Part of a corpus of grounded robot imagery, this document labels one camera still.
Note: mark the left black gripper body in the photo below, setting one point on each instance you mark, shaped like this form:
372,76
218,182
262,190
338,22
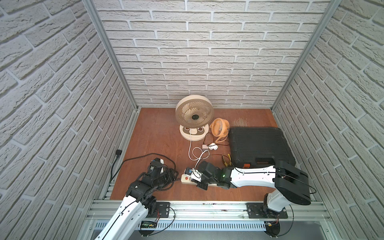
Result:
154,163

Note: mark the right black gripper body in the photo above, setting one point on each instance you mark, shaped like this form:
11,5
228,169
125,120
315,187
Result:
203,184

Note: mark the beige red power strip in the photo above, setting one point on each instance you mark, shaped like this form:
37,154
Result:
186,179

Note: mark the pink USB charger adapter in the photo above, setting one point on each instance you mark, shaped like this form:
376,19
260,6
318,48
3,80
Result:
205,147

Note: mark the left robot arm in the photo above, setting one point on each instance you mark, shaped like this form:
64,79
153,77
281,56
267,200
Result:
136,203

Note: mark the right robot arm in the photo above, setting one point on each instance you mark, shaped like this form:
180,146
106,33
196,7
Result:
291,185

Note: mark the white round adapter plug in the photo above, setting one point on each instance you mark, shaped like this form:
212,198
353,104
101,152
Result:
213,147

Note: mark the small orange desk fan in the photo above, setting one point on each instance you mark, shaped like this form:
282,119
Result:
220,129

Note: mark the large beige desk fan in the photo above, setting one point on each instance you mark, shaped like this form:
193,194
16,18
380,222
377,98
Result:
194,114

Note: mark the yellow black pliers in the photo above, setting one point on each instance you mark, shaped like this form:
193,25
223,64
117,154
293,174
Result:
227,160

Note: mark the black tool case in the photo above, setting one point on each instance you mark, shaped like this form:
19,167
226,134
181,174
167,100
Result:
259,147

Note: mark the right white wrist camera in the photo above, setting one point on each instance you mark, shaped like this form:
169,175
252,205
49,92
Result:
193,174

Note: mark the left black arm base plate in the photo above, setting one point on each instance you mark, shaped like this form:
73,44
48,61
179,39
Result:
159,210

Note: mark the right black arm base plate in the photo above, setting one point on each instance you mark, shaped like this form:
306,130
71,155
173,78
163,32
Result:
260,211

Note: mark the aluminium front frame rail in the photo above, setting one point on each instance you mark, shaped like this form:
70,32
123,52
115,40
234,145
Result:
220,211

